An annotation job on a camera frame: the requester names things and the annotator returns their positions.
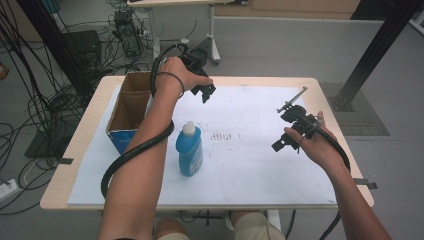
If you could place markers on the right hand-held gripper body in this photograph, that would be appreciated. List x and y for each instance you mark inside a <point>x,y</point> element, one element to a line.
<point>298,116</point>

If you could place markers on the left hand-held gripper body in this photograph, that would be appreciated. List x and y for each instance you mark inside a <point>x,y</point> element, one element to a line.
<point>196,61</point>

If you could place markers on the blue bottle with white cap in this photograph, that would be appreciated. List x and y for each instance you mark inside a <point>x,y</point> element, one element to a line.
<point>190,153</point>

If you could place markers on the brown cardboard box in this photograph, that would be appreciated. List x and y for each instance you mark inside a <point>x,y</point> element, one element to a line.
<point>131,106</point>

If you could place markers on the person's left hand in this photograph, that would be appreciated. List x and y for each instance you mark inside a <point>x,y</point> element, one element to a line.
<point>176,75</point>

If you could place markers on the person's right hand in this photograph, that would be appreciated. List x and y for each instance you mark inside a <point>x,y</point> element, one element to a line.
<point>320,146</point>

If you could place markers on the black wrist band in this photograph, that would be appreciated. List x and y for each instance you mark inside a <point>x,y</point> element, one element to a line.
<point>181,85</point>

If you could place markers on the white standing desk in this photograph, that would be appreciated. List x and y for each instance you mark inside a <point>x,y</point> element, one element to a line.
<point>211,30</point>

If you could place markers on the grey floor mat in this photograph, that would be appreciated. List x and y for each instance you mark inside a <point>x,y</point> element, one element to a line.
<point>366,116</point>

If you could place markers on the person's right leg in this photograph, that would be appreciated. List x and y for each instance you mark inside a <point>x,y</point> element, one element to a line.
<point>256,226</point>

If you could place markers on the person's leg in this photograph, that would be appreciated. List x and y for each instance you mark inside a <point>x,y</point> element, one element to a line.
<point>256,226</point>
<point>171,230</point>

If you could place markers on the grey tape strip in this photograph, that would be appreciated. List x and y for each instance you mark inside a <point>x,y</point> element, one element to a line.
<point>65,161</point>
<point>365,183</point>

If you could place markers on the black equipment box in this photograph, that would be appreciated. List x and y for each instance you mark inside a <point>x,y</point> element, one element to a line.
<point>83,48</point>

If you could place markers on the person's left leg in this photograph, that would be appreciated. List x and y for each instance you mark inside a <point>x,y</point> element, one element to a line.
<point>171,230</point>

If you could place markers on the white power strip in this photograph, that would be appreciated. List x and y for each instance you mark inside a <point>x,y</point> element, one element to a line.
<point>7,189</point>

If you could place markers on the black metal frame post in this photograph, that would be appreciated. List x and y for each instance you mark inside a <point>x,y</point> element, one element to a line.
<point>376,50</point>
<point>55,43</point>

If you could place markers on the dark floor base plate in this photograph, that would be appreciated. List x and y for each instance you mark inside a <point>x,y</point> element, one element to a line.
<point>40,146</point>

